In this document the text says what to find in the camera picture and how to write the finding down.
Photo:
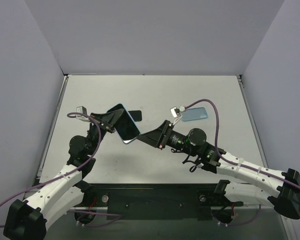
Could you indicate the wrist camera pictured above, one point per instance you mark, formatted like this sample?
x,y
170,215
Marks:
x,y
82,116
176,112

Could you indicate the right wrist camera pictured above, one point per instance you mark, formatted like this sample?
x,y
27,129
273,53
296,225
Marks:
x,y
176,112

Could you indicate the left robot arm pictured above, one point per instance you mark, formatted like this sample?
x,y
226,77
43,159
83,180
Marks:
x,y
58,195

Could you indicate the black smartphone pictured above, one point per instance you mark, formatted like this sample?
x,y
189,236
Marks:
x,y
136,115
126,125

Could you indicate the light blue phone case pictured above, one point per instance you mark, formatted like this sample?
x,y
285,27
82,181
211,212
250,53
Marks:
x,y
130,142
194,114

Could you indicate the aluminium table frame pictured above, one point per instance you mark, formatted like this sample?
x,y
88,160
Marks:
x,y
52,130

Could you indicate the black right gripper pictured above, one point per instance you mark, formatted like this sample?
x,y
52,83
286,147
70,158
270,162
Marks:
x,y
164,134

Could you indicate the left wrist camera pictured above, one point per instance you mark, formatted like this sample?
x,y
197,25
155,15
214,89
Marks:
x,y
82,116

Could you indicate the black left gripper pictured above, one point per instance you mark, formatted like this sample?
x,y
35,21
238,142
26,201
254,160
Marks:
x,y
101,122

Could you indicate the black table front rail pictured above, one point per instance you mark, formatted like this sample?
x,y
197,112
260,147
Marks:
x,y
157,201

